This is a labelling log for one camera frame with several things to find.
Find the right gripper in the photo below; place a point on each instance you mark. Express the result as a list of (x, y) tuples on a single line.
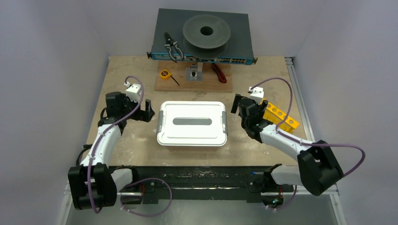
[(241, 106)]

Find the pink plastic bin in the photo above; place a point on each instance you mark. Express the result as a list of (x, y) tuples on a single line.
[(192, 146)]

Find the grey metal bracket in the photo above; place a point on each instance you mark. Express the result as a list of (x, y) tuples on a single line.
[(194, 72)]

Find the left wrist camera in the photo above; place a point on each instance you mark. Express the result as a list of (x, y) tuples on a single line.
[(133, 91)]

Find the grey network switch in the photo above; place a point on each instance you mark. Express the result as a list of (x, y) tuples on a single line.
[(239, 51)]

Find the black wire stripper pliers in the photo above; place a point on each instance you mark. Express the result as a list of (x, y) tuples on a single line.
[(172, 44)]

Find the white plastic lid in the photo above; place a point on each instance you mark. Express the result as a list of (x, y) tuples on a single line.
[(192, 108)]

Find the grey cable spool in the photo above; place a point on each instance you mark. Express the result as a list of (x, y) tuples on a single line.
[(206, 36)]

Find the yellow tape measure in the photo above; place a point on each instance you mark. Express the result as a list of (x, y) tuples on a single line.
[(165, 74)]

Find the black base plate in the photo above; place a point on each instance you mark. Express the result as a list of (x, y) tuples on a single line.
[(245, 183)]

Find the wooden board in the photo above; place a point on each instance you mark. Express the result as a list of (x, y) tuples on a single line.
[(210, 81)]

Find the red utility knife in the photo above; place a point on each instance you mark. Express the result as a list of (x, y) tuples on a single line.
[(220, 75)]

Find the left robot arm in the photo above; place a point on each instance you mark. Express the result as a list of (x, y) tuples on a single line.
[(91, 183)]

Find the yellow test tube rack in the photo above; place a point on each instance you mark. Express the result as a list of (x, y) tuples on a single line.
[(275, 115)]

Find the aluminium rail frame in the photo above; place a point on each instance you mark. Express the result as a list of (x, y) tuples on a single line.
[(138, 147)]

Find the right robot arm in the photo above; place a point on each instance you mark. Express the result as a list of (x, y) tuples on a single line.
[(318, 168)]

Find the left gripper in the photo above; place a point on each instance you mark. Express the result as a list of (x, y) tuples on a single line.
[(143, 115)]

